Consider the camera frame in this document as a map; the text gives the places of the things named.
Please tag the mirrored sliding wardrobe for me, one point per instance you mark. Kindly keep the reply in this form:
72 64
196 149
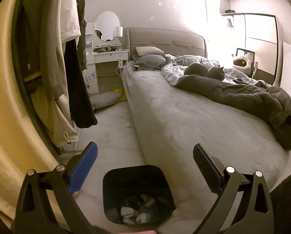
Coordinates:
256 36

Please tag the black hanging garment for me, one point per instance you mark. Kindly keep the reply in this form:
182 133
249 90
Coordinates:
81 110

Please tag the white power strip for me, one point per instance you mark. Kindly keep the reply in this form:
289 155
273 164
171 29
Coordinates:
120 62

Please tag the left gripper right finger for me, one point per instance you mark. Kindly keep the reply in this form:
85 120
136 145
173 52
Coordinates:
255 211

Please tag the grey cat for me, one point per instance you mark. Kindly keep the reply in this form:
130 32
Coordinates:
198 69

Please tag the beige pillow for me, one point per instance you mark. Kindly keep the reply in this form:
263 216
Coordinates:
143 51

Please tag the white cat bed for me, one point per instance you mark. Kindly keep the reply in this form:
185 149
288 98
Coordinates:
242 64

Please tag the white dressing table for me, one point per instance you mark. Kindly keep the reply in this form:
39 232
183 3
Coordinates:
102 74

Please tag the grey cushioned stool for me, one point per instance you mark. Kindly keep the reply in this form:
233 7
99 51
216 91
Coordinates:
104 100

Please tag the oval mirror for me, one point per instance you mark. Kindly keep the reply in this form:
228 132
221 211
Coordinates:
109 25

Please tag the grey-green pillow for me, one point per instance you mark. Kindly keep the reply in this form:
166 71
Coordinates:
149 62

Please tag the dark grey fluffy blanket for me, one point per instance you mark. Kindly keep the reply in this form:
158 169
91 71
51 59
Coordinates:
271 104

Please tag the grey upholstered headboard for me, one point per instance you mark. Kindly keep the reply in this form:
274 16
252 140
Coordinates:
173 42

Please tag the white tissue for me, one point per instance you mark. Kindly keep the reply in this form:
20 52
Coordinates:
132 216

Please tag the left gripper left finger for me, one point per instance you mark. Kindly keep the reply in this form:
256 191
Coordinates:
34 213

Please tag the beige hanging garment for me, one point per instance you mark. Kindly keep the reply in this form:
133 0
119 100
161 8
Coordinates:
50 25

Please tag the black trash bin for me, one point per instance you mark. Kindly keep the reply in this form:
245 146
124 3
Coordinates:
143 188

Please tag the blue white patterned duvet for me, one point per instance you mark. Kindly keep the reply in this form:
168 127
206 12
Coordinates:
175 68

